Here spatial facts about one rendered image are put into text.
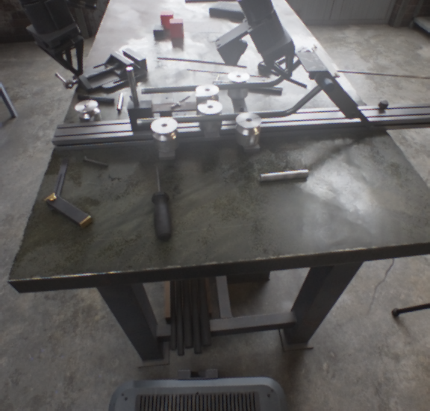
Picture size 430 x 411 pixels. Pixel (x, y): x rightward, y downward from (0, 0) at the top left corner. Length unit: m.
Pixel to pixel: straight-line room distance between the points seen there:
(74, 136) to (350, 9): 3.77
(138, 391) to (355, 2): 4.01
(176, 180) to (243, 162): 0.15
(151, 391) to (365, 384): 0.79
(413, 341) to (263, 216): 1.14
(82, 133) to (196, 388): 0.78
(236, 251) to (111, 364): 0.98
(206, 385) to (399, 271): 1.06
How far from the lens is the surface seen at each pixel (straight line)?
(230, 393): 1.09
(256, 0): 0.67
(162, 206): 0.56
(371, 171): 0.73
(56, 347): 1.52
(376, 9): 4.37
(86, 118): 0.80
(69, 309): 1.56
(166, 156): 0.62
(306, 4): 4.01
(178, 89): 0.75
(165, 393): 1.09
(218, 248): 0.53
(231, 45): 0.70
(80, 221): 0.59
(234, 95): 0.78
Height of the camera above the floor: 1.33
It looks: 48 degrees down
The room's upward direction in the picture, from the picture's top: straight up
